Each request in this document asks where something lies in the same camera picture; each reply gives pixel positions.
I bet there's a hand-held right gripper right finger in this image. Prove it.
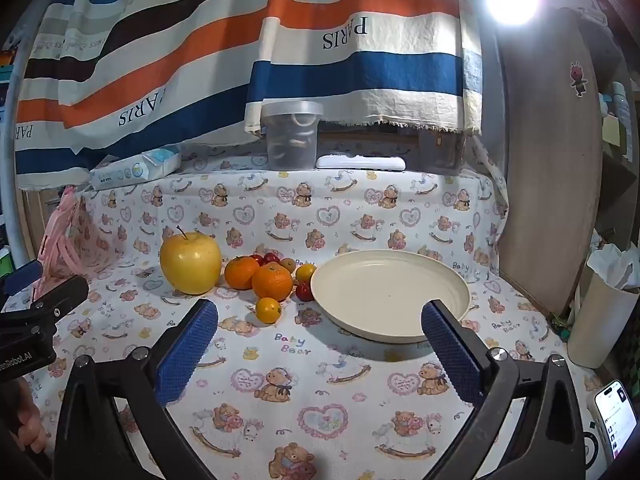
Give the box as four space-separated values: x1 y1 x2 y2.
421 299 587 480

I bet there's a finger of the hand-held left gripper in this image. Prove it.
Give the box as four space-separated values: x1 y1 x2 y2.
30 275 90 318
0 260 45 296

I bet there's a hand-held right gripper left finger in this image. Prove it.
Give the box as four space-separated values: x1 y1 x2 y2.
54 299 221 480

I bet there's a cream plate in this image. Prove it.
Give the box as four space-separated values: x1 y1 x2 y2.
310 250 471 344

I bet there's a yellow apple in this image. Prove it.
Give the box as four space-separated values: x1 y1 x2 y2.
159 226 222 296

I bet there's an orange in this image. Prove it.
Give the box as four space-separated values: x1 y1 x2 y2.
224 256 261 291
251 262 294 302

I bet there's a person's left hand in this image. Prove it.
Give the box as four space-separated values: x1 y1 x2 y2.
12 395 48 454

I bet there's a pink plastic bag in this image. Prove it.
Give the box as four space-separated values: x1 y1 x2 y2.
32 187 96 301

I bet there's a baby wipes pack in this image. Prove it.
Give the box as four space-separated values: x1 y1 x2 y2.
90 146 182 191

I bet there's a cream waste bin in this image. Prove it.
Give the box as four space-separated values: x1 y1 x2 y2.
567 270 640 368

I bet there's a smartphone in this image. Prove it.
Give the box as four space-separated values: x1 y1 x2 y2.
594 380 640 461

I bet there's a white plastic bag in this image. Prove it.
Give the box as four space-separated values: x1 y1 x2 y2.
586 242 640 291

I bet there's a bear printed cloth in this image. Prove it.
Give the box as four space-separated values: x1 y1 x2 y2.
0 137 601 480

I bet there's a white remote control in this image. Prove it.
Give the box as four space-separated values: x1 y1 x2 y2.
315 155 407 172

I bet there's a clear lidded plastic container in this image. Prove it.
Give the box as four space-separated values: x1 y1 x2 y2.
261 101 325 171

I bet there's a striped hanging cloth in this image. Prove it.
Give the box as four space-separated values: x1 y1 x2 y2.
14 0 483 191

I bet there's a cartoon sticker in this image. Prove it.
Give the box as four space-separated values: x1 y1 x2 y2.
570 61 588 98

